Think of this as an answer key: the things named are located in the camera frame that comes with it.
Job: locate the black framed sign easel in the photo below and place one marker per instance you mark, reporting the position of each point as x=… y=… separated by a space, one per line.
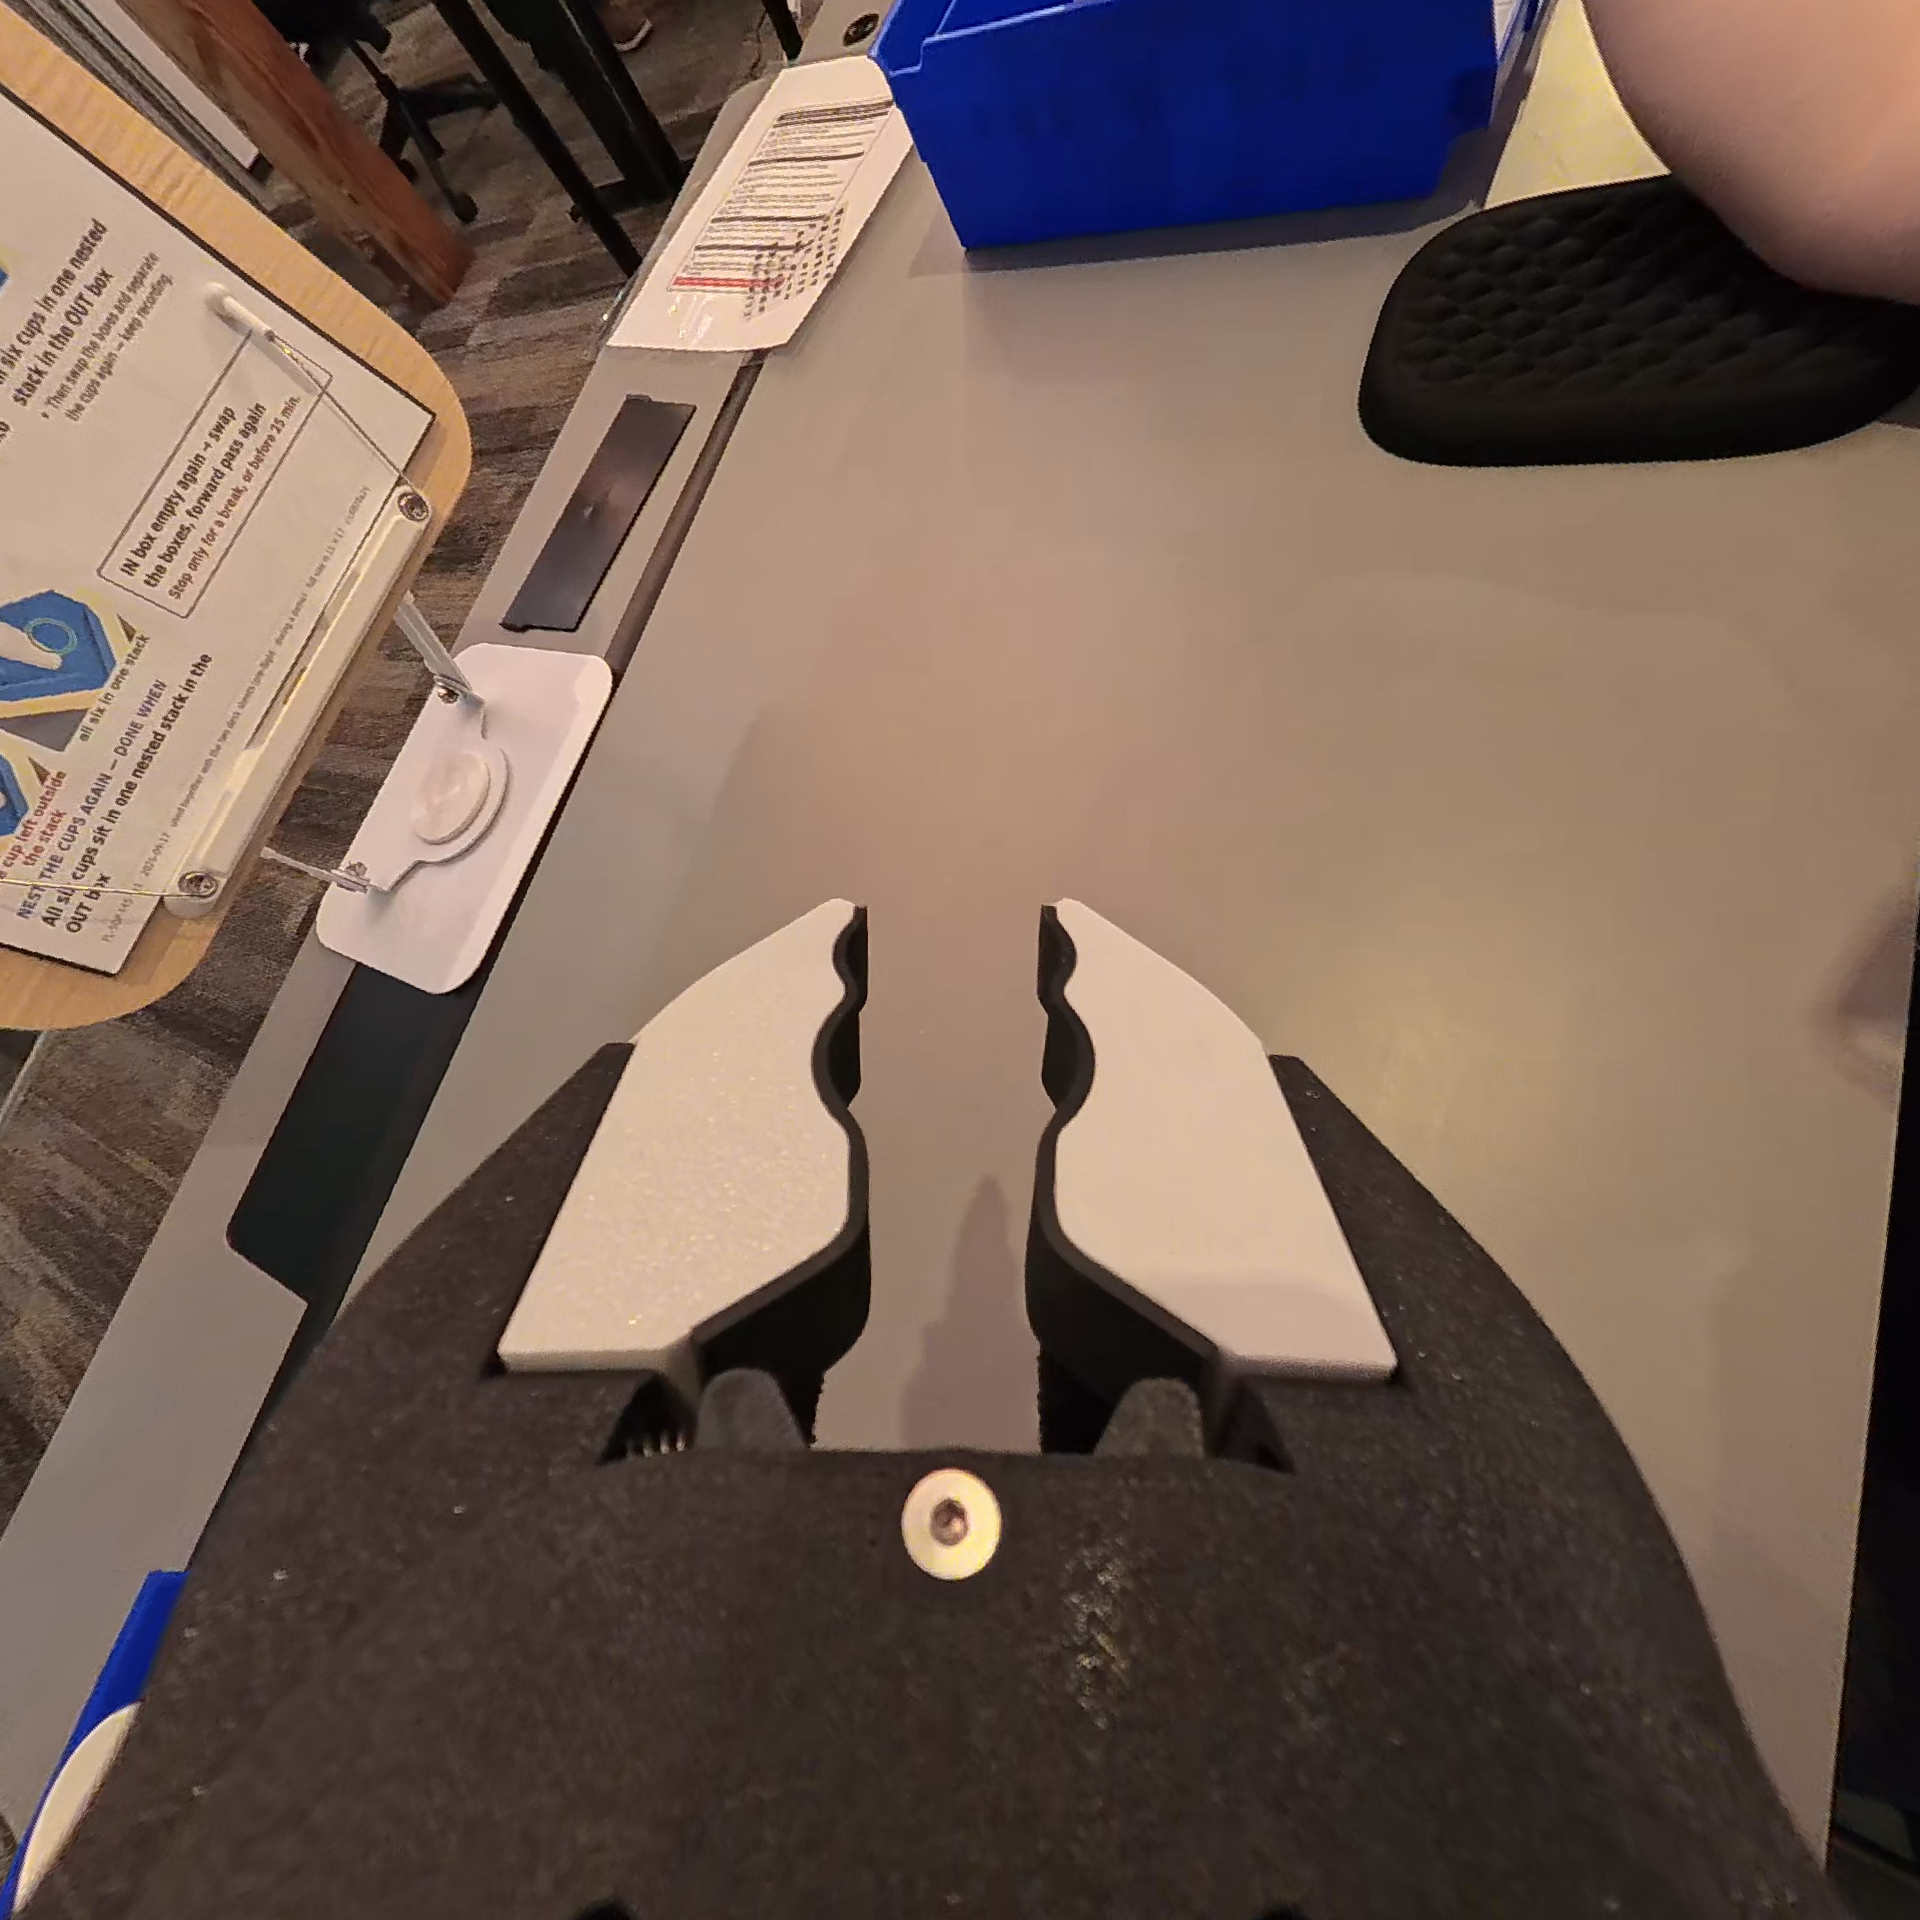
x=600 y=150

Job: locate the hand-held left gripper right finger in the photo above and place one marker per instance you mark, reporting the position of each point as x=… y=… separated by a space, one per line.
x=1200 y=1201

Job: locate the blue plastic bin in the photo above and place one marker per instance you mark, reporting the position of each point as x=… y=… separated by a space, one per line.
x=1200 y=119
x=143 y=1634

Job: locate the white stand base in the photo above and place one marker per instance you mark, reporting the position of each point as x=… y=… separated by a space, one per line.
x=480 y=809

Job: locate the black flat plate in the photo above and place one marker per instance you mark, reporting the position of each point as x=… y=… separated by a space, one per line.
x=600 y=511

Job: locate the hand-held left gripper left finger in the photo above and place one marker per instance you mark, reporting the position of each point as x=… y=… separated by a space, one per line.
x=691 y=1185

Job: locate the white paper cup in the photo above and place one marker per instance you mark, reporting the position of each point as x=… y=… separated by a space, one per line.
x=83 y=1785

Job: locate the brown wooden table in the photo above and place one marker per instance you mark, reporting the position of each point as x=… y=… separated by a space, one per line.
x=330 y=150

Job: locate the wooden instruction board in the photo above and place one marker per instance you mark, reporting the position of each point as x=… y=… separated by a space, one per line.
x=180 y=524

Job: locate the black wrist rest pad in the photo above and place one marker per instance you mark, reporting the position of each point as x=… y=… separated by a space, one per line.
x=1622 y=329

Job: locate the laminated paper sheet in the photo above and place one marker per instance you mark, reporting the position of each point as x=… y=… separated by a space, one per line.
x=763 y=211

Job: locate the person's right forearm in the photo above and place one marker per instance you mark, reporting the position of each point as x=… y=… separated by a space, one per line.
x=1770 y=119

